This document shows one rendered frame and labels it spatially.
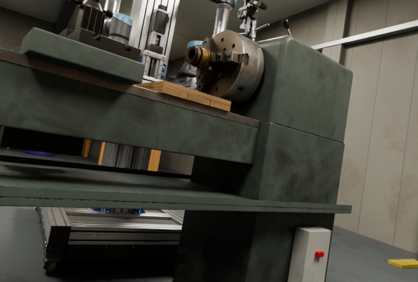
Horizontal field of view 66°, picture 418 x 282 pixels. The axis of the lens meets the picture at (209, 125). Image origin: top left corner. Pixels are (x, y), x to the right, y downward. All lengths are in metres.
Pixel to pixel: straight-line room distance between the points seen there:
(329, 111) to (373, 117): 2.50
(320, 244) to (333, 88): 0.74
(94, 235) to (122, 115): 0.93
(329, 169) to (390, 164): 2.28
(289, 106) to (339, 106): 0.40
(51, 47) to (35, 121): 0.19
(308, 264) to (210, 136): 0.73
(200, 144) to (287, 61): 0.53
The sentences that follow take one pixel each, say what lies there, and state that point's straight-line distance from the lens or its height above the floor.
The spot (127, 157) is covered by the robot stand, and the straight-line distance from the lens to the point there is 2.01.
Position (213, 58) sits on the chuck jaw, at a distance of 1.33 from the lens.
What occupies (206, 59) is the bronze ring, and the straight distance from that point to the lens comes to 1.33.
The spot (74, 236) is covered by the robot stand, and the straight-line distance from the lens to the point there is 1.79.
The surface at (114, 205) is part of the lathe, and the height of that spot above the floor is 0.53.
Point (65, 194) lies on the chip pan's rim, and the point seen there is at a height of 0.55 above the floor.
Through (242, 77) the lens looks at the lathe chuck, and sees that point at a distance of 1.32.
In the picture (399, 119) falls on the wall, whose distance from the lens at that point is 3.99.
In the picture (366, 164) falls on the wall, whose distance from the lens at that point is 4.10.
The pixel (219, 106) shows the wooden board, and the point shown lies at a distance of 1.19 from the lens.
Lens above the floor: 0.71
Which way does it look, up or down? 4 degrees up
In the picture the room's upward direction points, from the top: 10 degrees clockwise
